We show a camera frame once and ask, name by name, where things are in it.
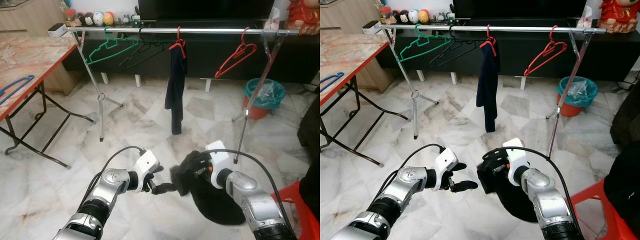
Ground teal plastic bag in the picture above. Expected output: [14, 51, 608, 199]
[243, 78, 287, 111]
[557, 76, 600, 109]

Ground black shirt white print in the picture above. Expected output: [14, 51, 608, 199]
[476, 42, 501, 134]
[164, 45, 189, 136]

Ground red gold fortune figurine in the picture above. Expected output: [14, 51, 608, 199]
[287, 0, 321, 36]
[597, 0, 640, 35]

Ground pink white tissue box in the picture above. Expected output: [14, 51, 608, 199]
[265, 7, 281, 31]
[577, 6, 594, 29]

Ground light wooden cabinet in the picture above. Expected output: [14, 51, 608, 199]
[320, 0, 381, 34]
[0, 0, 68, 36]

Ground red plastic bin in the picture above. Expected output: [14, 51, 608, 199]
[557, 92, 584, 118]
[243, 95, 271, 120]

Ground black metal table legs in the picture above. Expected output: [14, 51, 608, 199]
[320, 75, 411, 168]
[0, 80, 96, 170]

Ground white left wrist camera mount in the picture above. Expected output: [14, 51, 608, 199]
[135, 150, 162, 181]
[435, 146, 460, 176]

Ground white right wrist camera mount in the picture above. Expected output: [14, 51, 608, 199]
[205, 140, 236, 189]
[502, 137, 531, 186]

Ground green plastic hanger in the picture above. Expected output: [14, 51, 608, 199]
[84, 26, 140, 66]
[396, 24, 453, 64]

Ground dark crumpled garment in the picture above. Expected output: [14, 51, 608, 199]
[602, 142, 640, 224]
[300, 160, 321, 221]

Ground black television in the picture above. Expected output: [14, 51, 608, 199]
[452, 0, 589, 21]
[137, 0, 276, 24]

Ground black plastic hanger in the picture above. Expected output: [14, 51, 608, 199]
[429, 25, 484, 70]
[119, 27, 174, 71]

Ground orange plastic hanger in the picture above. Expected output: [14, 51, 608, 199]
[167, 26, 187, 60]
[479, 24, 499, 57]

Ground blue plastic hanger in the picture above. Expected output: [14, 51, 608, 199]
[320, 71, 345, 94]
[0, 75, 36, 100]

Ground silver clothes rack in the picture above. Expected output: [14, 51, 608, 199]
[67, 26, 301, 165]
[381, 24, 609, 160]

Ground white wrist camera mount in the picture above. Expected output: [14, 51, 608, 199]
[502, 137, 531, 186]
[435, 146, 460, 176]
[135, 150, 162, 181]
[205, 140, 236, 189]

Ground red plastic hanger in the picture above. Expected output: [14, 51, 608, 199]
[524, 25, 569, 78]
[215, 27, 259, 80]

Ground black garment green logo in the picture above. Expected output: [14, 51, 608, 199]
[476, 152, 539, 224]
[170, 150, 246, 226]

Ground black television console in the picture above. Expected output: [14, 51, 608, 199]
[62, 20, 321, 87]
[375, 17, 640, 84]

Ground white box black lid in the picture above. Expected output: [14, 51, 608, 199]
[362, 20, 384, 36]
[48, 22, 69, 39]

